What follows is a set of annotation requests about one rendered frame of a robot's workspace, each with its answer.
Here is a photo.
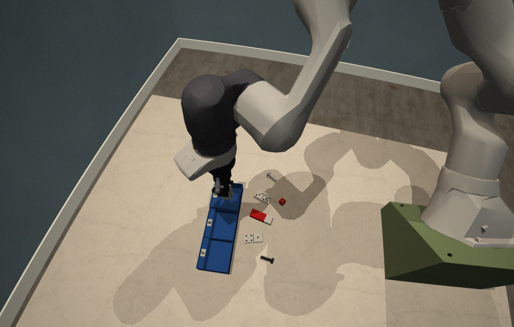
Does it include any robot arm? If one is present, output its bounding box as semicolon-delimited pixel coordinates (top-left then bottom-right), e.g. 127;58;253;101
174;0;514;248

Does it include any red and white eraser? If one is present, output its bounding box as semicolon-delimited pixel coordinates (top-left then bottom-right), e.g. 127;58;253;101
250;209;273;225

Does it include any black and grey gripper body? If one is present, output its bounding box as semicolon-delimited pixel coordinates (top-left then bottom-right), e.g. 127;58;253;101
209;157;235;183

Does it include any blue bin rack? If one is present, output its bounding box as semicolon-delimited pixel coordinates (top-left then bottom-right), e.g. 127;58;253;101
196;183;243;274

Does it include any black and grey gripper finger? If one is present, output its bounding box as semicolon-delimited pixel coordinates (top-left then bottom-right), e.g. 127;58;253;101
212;172;232;200
228;171;233;195

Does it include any white domino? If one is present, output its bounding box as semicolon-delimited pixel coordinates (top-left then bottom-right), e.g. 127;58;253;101
244;233;263;243
254;189;272;205

